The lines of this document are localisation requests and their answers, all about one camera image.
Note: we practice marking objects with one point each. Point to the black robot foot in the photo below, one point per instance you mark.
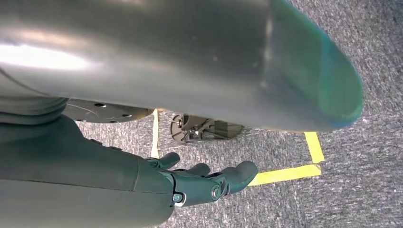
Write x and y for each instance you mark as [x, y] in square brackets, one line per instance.
[201, 130]
[107, 113]

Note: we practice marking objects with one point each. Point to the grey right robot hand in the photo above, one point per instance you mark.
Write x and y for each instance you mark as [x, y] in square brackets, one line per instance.
[157, 47]

